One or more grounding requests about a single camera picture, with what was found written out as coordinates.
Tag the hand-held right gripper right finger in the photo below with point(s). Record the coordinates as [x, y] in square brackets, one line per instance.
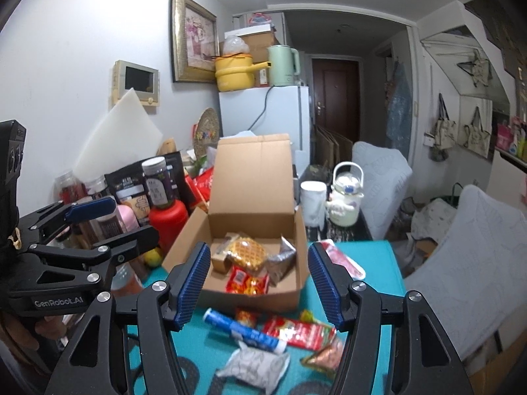
[325, 284]

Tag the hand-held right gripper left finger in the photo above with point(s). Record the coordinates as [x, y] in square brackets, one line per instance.
[191, 279]

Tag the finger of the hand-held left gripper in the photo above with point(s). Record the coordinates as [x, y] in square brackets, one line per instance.
[90, 208]
[131, 240]

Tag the gold windowed box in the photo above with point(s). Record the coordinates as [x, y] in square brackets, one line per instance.
[218, 257]

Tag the green lollipop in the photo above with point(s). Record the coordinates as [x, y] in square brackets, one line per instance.
[308, 317]

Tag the grey translucent snack packet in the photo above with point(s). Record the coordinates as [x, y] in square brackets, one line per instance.
[282, 261]

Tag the long red snack packet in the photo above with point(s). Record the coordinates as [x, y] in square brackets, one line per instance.
[298, 332]

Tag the red and yellow snack packet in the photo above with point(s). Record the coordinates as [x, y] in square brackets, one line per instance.
[247, 282]

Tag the waffle packet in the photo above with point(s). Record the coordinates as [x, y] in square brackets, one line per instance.
[247, 255]

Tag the small red triangular snack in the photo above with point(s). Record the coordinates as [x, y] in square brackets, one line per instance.
[247, 318]

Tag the blue cookie tube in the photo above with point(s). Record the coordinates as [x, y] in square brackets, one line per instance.
[243, 329]

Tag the gold peanut packet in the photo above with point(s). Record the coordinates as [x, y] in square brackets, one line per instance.
[325, 358]

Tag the white printed snack pouch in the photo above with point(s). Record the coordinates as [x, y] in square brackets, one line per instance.
[255, 368]

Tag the person's left hand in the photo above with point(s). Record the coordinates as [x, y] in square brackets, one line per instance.
[51, 327]

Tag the pink bottle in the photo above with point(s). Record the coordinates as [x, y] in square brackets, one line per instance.
[127, 218]

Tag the green citrus fruit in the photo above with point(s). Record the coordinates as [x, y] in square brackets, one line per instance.
[152, 257]

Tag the pink meat-print pouch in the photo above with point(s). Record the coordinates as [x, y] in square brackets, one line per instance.
[346, 261]

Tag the red bottle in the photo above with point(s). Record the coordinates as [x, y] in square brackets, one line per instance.
[169, 226]

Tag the teal bubble mat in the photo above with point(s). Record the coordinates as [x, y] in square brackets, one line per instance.
[370, 308]

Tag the dark-label jar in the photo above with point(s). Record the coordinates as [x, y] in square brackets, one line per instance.
[156, 183]

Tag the white foam board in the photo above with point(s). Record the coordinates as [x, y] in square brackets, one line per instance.
[119, 135]

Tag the white cup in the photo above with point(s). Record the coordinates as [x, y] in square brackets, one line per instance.
[313, 203]

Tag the white cartoon water bottle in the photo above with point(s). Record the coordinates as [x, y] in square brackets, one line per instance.
[345, 201]

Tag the red plastic bag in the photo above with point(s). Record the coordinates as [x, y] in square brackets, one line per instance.
[201, 189]

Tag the grey covered chair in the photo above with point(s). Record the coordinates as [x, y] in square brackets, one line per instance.
[383, 189]
[473, 275]

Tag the white printed cloth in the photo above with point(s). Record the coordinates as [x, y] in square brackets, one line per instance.
[434, 218]

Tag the round woven mat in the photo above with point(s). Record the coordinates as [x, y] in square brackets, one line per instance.
[208, 129]

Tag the flattened cardboard sheets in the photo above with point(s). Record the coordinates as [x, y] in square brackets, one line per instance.
[333, 146]

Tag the green basket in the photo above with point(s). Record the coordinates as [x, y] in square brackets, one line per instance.
[456, 193]

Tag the white fridge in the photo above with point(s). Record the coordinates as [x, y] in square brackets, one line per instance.
[288, 115]

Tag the dark brown door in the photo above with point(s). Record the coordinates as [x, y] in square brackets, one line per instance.
[335, 103]

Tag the beige tote bag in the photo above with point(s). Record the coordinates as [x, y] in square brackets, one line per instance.
[444, 129]

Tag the yellow pot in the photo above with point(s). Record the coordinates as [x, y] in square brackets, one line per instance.
[232, 74]

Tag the blue bubble wrap roll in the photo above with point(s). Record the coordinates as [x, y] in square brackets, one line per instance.
[399, 103]

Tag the large brown cardboard box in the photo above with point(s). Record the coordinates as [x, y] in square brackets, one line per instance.
[502, 370]

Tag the gold framed picture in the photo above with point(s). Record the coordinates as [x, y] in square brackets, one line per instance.
[195, 37]

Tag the clear plastic bag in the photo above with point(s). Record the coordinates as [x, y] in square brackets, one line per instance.
[235, 45]

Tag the green electric kettle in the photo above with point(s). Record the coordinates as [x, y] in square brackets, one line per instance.
[282, 66]

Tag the brown cardboard carton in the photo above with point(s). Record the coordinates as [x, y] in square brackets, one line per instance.
[259, 41]

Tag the beige wall intercom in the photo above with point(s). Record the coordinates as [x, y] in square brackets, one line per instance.
[136, 80]

